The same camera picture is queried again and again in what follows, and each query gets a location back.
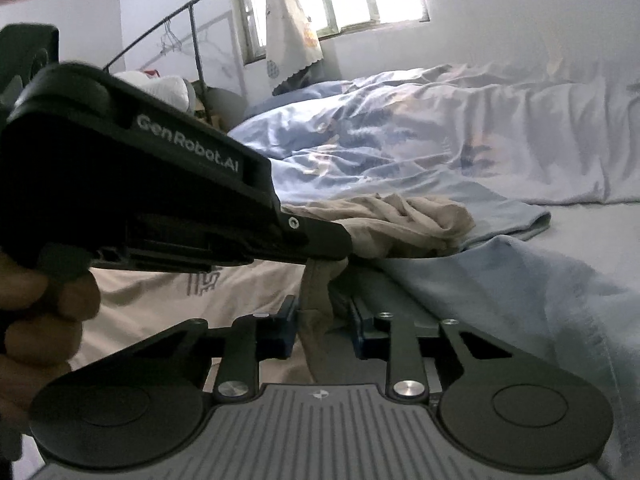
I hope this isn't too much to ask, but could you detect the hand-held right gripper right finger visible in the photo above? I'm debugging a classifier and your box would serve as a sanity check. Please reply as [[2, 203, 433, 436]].
[[347, 296, 523, 405]]

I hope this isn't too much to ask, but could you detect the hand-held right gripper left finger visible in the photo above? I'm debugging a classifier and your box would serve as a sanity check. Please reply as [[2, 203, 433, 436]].
[[127, 296, 300, 403]]

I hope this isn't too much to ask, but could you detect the plain blue pillow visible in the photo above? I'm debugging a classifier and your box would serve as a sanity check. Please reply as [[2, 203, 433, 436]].
[[245, 80, 361, 123]]

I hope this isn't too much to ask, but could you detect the wire clothes hanger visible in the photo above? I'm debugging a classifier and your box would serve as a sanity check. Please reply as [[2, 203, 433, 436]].
[[160, 14, 183, 54]]

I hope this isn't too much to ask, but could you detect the person's left hand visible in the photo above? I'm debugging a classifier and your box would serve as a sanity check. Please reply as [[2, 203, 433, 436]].
[[0, 250, 102, 427]]

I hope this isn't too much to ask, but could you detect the beige t-shirt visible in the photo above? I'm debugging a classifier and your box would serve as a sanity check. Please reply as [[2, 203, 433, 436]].
[[70, 194, 476, 391]]

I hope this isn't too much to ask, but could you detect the black clothes rack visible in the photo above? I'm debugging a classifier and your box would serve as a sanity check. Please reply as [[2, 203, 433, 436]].
[[102, 0, 208, 92]]

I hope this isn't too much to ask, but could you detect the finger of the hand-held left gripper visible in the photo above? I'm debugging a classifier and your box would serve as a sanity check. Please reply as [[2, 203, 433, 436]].
[[272, 212, 353, 265]]

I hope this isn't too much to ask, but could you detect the printed blue duvet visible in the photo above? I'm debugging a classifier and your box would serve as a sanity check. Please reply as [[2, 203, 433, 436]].
[[227, 62, 640, 206]]

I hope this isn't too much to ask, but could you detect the patterned white curtain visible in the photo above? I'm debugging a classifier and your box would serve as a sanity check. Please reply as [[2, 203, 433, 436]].
[[264, 0, 325, 81]]

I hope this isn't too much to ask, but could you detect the white grey plush pillow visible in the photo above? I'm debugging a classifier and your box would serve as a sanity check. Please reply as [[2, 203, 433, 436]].
[[112, 69, 197, 117]]

